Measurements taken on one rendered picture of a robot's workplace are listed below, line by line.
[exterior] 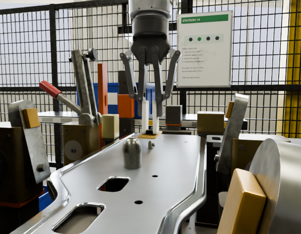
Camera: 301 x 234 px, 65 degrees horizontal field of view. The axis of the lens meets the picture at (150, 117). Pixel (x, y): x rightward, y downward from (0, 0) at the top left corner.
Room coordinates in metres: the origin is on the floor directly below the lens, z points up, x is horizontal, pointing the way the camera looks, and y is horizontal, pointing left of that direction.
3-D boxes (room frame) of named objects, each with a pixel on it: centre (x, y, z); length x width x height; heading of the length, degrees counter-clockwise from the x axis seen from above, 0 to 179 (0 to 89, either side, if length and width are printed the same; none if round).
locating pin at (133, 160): (0.38, 0.03, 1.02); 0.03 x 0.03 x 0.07
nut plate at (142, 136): (0.50, 0.00, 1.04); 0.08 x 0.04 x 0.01; 167
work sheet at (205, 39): (1.02, -0.22, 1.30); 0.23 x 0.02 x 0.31; 77
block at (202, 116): (0.74, -0.19, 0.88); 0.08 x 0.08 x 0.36; 77
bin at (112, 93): (0.98, 0.14, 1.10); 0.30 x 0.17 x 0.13; 69
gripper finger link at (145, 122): (0.50, 0.01, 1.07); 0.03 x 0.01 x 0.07; 167
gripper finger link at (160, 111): (0.50, -0.03, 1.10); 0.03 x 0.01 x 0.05; 77
